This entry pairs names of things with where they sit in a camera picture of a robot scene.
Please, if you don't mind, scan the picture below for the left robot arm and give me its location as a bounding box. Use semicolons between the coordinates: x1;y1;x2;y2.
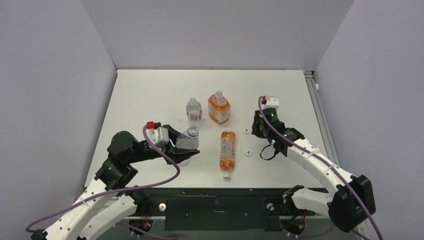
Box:
25;121;200;240

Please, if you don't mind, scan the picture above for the aluminium frame rail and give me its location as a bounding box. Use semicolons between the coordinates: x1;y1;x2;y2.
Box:
303;71;338;162

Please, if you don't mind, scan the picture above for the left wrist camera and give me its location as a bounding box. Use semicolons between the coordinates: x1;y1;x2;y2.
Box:
146;121;168;148

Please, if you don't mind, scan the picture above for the slim orange drink bottle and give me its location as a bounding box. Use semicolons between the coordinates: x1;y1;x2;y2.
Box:
219;130;236;182

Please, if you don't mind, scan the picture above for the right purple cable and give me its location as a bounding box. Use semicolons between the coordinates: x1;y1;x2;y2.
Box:
257;96;384;240

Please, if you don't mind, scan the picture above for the clear water bottle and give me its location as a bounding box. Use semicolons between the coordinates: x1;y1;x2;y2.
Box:
185;97;203;128

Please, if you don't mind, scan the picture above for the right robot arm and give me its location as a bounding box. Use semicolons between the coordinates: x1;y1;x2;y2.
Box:
252;108;376;233

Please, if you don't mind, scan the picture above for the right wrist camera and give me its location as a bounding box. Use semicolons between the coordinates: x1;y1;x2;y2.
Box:
260;95;280;111

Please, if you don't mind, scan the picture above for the blue cap pepsi bottle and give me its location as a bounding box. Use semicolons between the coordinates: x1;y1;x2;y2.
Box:
175;125;200;150

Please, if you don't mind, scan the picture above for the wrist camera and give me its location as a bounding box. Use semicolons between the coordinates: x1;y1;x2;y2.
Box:
260;95;280;111
146;121;168;148

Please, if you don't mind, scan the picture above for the purple cable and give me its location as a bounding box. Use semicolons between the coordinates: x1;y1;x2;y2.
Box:
257;96;384;240
25;125;182;240

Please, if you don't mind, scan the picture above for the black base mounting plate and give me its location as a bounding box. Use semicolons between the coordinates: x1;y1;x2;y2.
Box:
127;188;304;232

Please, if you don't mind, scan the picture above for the wide orange drink bottle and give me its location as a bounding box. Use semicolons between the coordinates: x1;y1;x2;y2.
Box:
207;91;231;125

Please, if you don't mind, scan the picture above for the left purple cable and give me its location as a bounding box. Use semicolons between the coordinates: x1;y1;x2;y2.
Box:
25;125;182;240

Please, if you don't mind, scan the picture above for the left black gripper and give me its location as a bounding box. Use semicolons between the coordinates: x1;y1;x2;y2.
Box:
127;126;200;165

